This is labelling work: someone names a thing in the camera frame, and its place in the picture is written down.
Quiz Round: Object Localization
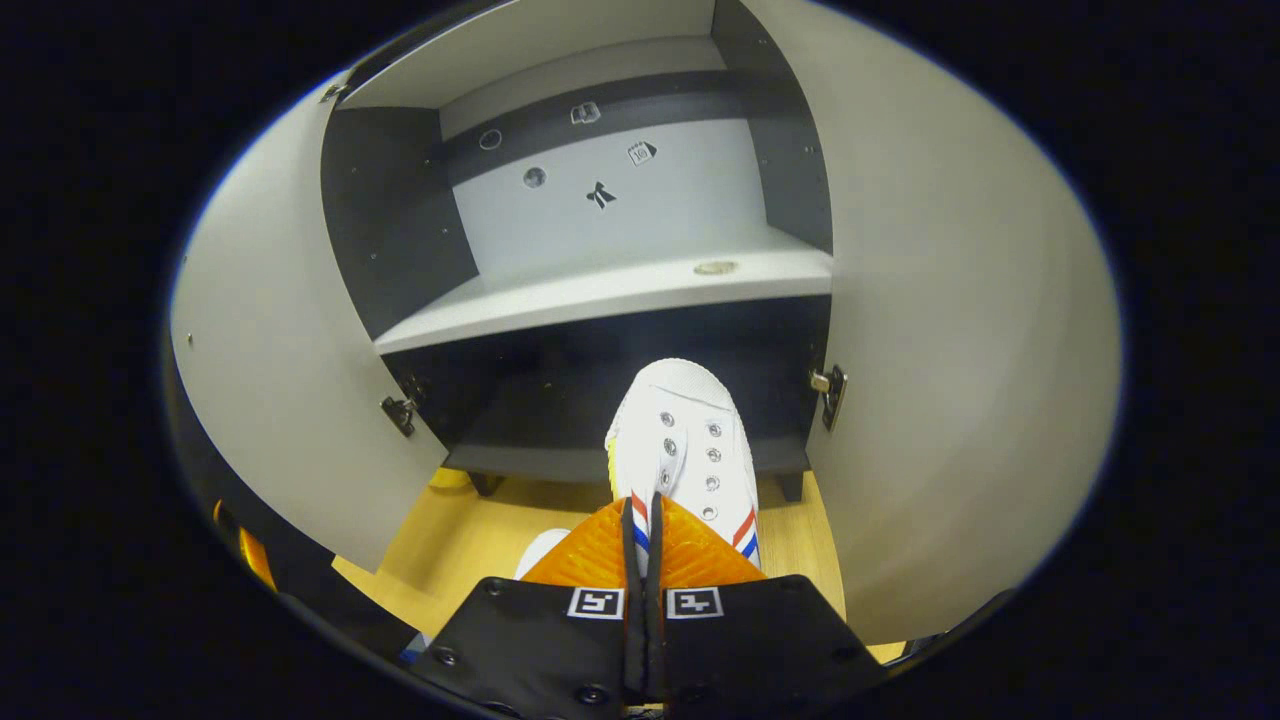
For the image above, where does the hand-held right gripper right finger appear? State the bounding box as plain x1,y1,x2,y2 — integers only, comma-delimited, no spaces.
646,492,887,720

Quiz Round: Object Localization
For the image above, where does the grey shoe cabinet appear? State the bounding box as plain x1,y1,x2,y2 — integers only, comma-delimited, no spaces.
320,0,836,503

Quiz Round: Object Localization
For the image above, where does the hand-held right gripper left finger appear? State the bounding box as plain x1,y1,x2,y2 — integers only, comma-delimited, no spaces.
410,497,647,720

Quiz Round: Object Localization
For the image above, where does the white canvas shoe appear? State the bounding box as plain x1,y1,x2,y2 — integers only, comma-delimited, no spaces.
603,358,763,576

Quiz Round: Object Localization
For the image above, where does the grey cabinet door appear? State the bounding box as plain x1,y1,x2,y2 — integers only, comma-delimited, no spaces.
745,0,1123,646
168,72,451,574

